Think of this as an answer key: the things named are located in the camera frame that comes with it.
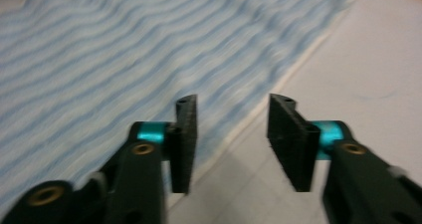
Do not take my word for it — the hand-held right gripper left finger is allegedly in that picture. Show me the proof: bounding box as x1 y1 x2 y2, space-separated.
99 94 199 224

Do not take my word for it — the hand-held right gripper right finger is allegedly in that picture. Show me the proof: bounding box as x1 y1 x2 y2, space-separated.
266 93 422 224

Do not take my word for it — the white gridded foam mat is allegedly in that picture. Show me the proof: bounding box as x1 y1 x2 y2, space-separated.
165 0 422 224

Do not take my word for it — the blue striped towel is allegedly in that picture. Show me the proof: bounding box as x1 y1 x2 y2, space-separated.
0 0 353 215

